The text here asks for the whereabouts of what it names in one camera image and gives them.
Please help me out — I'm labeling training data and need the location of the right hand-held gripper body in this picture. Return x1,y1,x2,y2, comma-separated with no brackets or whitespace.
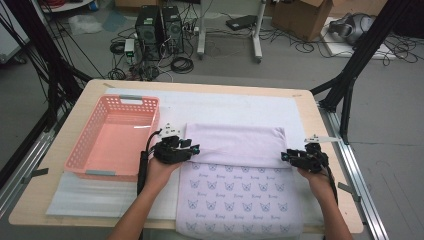
287,134,343,174

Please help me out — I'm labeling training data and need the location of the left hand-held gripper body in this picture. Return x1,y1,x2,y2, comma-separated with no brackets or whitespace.
151,122,194,165

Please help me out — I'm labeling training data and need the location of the lilac printed towel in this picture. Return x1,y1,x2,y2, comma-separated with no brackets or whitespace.
175,122,305,240

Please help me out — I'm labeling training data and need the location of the pink plastic basket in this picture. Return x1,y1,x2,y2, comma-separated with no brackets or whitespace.
64,94,161,183

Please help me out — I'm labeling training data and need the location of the person's right hand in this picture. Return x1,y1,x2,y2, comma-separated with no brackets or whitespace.
296,166,334,201

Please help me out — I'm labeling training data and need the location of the person's left hand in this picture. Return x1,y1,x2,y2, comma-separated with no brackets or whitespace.
143,158,184,196

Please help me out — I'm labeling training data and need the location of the white grid mat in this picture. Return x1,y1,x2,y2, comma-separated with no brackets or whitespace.
45,87,316,226

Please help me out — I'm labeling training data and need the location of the white metal stand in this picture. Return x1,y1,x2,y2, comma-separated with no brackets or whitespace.
196,0,268,64

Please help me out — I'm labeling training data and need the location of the white floor board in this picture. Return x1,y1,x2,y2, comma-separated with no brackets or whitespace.
321,16,398,61

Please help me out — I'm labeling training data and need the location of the small white power device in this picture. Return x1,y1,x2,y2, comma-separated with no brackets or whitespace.
123,38,137,64

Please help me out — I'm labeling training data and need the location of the black computer tower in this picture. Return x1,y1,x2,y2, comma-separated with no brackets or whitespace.
161,5,185,56
134,4,164,63

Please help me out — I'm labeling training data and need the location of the open cardboard box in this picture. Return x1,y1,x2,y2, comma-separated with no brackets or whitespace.
271,0,334,43

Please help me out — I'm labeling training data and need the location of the flat black device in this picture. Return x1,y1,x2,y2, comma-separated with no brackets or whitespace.
225,14,258,32

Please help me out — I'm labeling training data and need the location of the grey headset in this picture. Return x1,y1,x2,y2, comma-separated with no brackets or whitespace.
328,12,376,46

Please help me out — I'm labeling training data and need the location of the clear plastic bag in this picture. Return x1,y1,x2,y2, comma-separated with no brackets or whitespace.
68,13,104,36

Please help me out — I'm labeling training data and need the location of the round white table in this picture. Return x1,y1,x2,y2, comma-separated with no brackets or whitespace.
39,0,94,14

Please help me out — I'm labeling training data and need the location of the white cabinet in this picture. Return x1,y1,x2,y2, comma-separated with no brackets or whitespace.
0,13,31,64

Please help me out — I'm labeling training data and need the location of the black sleeved gripper cable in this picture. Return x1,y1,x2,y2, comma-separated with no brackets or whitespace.
137,129,163,198

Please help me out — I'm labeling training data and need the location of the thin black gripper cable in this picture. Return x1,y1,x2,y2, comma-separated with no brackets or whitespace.
319,156,339,206

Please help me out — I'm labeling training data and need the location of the aluminium rail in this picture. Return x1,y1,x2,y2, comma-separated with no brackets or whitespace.
0,109,68,218
318,101,391,240

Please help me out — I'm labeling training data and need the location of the coiled black cable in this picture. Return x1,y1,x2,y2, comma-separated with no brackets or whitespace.
170,56,195,75

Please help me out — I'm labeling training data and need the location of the black metal frame post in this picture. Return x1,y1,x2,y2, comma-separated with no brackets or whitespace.
309,0,424,146
0,0,94,188

